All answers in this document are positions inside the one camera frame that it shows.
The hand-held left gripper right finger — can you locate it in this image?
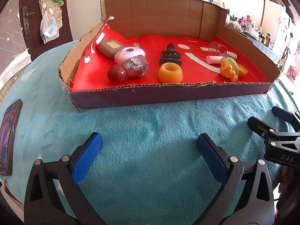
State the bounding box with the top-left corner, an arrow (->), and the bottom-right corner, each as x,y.
197,133 -> 275,225

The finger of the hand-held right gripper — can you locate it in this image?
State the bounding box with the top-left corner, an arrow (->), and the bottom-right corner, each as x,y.
248,116 -> 285,146
272,106 -> 300,132

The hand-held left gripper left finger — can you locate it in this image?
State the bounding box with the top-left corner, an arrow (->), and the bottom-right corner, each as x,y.
25,132 -> 107,225

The green and yellow toy figure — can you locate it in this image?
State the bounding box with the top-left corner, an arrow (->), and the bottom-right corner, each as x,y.
220,57 -> 239,81

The purple nail polish bottle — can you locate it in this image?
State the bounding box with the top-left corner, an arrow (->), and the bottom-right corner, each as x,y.
206,53 -> 229,64

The orange ring-shaped jar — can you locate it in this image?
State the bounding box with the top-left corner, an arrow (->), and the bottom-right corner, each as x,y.
157,62 -> 184,83

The glitter bottle with red cap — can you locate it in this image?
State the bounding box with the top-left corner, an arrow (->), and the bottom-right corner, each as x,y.
107,55 -> 149,83

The black nail polish bottle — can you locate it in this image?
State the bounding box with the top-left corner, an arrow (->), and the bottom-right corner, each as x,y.
160,44 -> 183,66

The pink earbud case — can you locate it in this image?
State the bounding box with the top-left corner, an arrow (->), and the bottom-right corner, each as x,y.
114,47 -> 146,65

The cardboard box with red lining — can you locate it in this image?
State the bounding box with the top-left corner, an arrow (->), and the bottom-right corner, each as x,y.
58,0 -> 281,112

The pink cloth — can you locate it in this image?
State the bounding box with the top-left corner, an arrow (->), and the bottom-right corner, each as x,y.
289,49 -> 300,80

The table with dark cloth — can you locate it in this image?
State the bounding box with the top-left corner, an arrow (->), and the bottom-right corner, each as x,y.
225,23 -> 282,66

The teal fleece blanket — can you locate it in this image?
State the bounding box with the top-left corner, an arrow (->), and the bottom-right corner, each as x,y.
0,19 -> 300,225

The dark smartphone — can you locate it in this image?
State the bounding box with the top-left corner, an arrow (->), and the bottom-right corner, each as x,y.
0,99 -> 23,176

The row of cosmetic bottles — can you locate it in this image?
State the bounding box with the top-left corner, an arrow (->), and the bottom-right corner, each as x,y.
225,14 -> 275,50

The white cabinet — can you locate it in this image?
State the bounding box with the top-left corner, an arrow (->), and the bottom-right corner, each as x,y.
261,0 -> 294,50

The grey rounded case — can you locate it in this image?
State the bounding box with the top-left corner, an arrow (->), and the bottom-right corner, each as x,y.
98,40 -> 121,59

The clear plastic bag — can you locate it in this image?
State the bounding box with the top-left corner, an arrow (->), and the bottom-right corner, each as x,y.
40,8 -> 59,44

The dark brown door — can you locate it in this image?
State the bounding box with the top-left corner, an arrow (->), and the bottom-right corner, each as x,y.
18,0 -> 73,61

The metal door handle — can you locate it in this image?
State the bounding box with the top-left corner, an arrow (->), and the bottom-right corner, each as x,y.
22,7 -> 35,36

